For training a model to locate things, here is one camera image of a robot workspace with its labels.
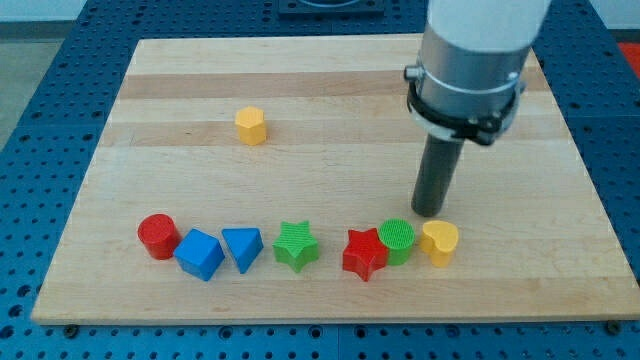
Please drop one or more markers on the green star block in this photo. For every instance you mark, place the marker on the green star block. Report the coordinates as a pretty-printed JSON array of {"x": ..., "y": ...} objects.
[{"x": 296, "y": 246}]

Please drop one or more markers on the yellow heart block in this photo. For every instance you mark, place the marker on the yellow heart block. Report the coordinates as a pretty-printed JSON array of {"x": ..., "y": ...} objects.
[{"x": 439, "y": 240}]

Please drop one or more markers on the wooden board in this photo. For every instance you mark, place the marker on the wooden board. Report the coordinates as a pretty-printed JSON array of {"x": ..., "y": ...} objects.
[{"x": 341, "y": 152}]

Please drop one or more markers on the red star block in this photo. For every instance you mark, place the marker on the red star block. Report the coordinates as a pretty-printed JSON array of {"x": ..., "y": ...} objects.
[{"x": 364, "y": 253}]

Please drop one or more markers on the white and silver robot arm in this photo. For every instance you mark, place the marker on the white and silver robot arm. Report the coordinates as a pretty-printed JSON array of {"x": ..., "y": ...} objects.
[{"x": 466, "y": 83}]

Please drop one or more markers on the green cylinder block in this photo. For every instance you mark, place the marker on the green cylinder block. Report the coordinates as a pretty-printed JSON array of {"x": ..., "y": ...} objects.
[{"x": 399, "y": 237}]

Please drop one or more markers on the red cylinder block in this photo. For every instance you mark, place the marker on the red cylinder block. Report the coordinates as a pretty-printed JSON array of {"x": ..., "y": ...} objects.
[{"x": 159, "y": 235}]

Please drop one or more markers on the yellow hexagon block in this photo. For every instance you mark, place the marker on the yellow hexagon block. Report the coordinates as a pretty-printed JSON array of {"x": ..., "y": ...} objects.
[{"x": 251, "y": 125}]

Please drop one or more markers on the blue triangle block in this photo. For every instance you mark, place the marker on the blue triangle block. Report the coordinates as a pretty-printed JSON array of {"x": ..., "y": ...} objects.
[{"x": 245, "y": 244}]

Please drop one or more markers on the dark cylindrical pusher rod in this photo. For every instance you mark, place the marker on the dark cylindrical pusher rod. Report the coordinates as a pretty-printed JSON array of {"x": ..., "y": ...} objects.
[{"x": 438, "y": 163}]

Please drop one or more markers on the blue cube block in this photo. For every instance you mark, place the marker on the blue cube block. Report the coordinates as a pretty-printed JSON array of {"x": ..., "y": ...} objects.
[{"x": 199, "y": 254}]

